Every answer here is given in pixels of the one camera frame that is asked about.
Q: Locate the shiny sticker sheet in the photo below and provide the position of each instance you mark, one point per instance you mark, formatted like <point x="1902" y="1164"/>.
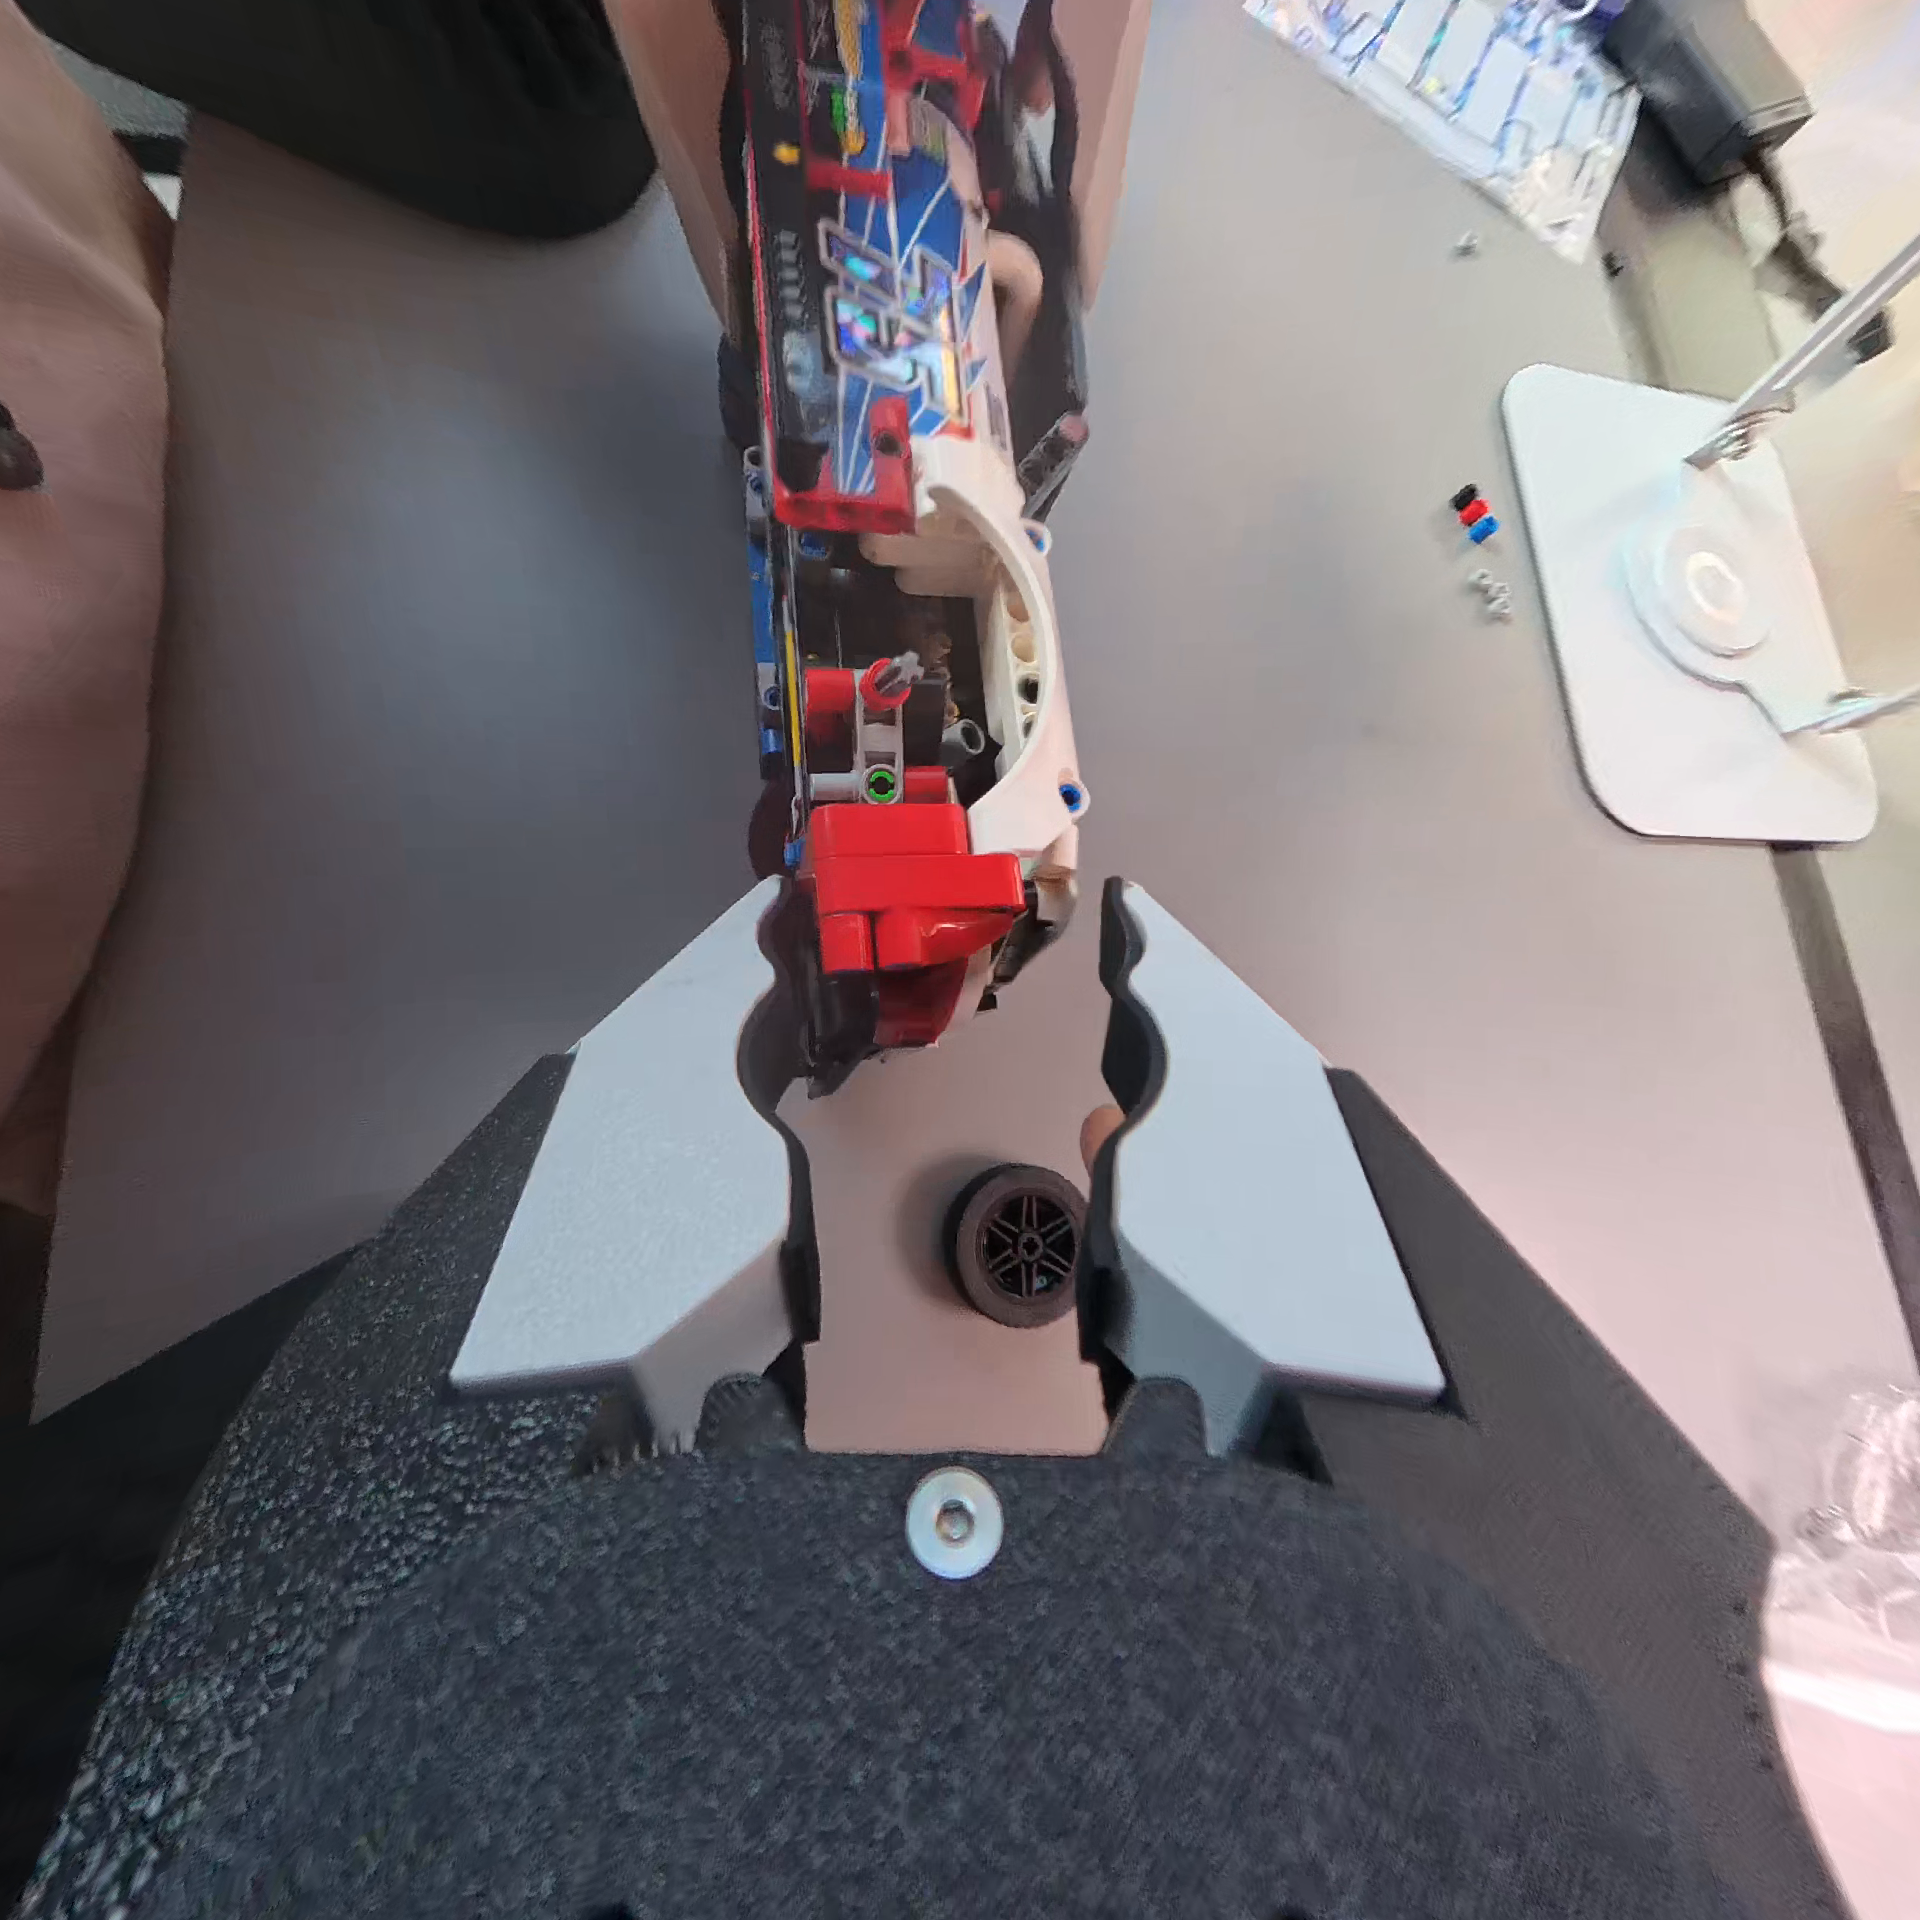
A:
<point x="1471" y="90"/>

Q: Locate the person's left hand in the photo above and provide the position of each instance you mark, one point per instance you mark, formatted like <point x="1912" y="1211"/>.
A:
<point x="1014" y="293"/>

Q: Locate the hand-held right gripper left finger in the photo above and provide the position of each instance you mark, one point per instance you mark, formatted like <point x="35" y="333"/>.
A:
<point x="630" y="1201"/>

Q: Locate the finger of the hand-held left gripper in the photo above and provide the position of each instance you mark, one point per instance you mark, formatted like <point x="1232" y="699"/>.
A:
<point x="1118" y="119"/>
<point x="676" y="149"/>

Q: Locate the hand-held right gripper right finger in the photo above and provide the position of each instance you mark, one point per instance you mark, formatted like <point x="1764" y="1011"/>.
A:
<point x="1261" y="1215"/>

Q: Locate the grey desk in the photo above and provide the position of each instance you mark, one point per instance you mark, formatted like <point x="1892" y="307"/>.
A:
<point x="451" y="749"/>

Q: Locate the person's right hand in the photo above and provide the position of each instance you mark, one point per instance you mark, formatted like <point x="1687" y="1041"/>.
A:
<point x="1102" y="1140"/>

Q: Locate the brick-built toy race car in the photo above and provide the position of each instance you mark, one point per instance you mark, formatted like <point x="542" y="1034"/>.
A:
<point x="886" y="523"/>

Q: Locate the black power adapter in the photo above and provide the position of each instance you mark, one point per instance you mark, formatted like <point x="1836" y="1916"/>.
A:
<point x="1710" y="75"/>

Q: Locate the clear plastic bag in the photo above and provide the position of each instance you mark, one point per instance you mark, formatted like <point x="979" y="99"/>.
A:
<point x="1862" y="1500"/>

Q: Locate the black toy car wheel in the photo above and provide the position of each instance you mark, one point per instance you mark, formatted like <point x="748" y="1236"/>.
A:
<point x="1016" y="1244"/>

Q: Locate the person's beige trousers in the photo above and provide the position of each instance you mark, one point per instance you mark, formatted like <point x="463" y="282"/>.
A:
<point x="76" y="599"/>

